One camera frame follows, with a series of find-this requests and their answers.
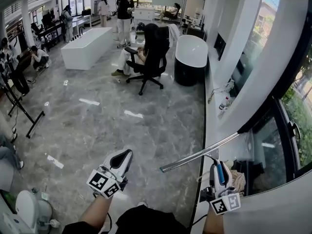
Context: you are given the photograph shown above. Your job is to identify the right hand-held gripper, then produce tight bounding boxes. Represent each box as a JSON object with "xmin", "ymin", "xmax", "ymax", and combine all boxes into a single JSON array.
[{"xmin": 199, "ymin": 160, "xmax": 242, "ymax": 215}]

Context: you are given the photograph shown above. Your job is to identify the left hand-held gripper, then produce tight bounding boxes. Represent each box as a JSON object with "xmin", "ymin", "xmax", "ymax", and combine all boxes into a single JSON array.
[{"xmin": 86, "ymin": 149, "xmax": 134, "ymax": 199}]

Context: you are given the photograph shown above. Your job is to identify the metal squeegee with blue handle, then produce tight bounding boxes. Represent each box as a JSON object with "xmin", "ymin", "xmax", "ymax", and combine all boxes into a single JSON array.
[{"xmin": 159, "ymin": 131, "xmax": 241, "ymax": 185}]

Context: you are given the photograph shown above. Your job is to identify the black framed window glass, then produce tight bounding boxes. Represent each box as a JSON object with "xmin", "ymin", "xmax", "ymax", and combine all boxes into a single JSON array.
[{"xmin": 240, "ymin": 50, "xmax": 312, "ymax": 197}]

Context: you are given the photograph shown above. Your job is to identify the person's right forearm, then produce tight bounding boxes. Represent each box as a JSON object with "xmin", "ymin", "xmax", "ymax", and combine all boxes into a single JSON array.
[{"xmin": 201, "ymin": 211, "xmax": 225, "ymax": 234}]

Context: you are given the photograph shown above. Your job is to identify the person's left forearm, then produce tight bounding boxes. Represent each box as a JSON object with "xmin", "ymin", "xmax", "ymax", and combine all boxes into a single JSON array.
[{"xmin": 61, "ymin": 194, "xmax": 113, "ymax": 234}]

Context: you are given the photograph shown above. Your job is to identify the beige crumpled cloth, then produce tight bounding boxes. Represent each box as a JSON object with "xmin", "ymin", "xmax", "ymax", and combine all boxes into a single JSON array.
[{"xmin": 225, "ymin": 160, "xmax": 247, "ymax": 197}]

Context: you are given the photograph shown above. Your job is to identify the person's black shorts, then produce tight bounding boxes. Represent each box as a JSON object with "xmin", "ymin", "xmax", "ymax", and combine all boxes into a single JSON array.
[{"xmin": 114, "ymin": 204, "xmax": 190, "ymax": 234}]

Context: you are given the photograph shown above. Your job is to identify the clear plastic bottle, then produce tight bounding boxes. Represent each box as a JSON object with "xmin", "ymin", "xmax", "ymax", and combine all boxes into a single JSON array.
[{"xmin": 218, "ymin": 96, "xmax": 231, "ymax": 111}]

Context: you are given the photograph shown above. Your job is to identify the black office chair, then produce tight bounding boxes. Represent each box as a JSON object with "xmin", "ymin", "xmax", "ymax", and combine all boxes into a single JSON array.
[{"xmin": 124, "ymin": 25, "xmax": 171, "ymax": 96}]

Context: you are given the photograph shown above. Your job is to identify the white toilet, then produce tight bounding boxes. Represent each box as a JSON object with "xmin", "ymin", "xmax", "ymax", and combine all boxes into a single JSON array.
[{"xmin": 14, "ymin": 190, "xmax": 54, "ymax": 234}]

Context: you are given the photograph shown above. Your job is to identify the black metal floor stand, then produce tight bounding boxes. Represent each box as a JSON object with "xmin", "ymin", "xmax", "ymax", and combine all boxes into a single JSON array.
[{"xmin": 0, "ymin": 71, "xmax": 46, "ymax": 139}]

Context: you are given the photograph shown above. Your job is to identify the white rectangular bathtub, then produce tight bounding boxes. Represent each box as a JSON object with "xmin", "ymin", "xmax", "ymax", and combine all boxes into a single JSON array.
[{"xmin": 60, "ymin": 27, "xmax": 114, "ymax": 71}]

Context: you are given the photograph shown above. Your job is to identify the black and white oval bathtub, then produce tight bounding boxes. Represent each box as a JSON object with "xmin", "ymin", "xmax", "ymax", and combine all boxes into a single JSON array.
[{"xmin": 174, "ymin": 34, "xmax": 209, "ymax": 87}]

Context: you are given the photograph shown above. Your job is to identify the white long table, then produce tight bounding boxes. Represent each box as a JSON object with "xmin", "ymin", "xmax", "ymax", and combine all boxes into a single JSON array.
[{"xmin": 70, "ymin": 14, "xmax": 94, "ymax": 35}]

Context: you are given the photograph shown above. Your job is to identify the black desk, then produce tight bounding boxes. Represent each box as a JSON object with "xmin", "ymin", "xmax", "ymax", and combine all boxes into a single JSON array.
[{"xmin": 36, "ymin": 20, "xmax": 66, "ymax": 52}]

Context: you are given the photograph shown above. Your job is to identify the white drawer cabinet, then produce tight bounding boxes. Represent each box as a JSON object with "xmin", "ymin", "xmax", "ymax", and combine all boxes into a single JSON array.
[{"xmin": 134, "ymin": 6, "xmax": 156, "ymax": 22}]

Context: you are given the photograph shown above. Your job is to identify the white framed standing mirror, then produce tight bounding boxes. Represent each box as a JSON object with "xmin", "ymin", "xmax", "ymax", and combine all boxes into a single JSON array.
[{"xmin": 181, "ymin": 0, "xmax": 206, "ymax": 30}]

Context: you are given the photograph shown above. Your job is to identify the black window handle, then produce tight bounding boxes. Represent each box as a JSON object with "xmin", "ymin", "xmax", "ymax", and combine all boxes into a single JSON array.
[{"xmin": 288, "ymin": 121, "xmax": 301, "ymax": 138}]

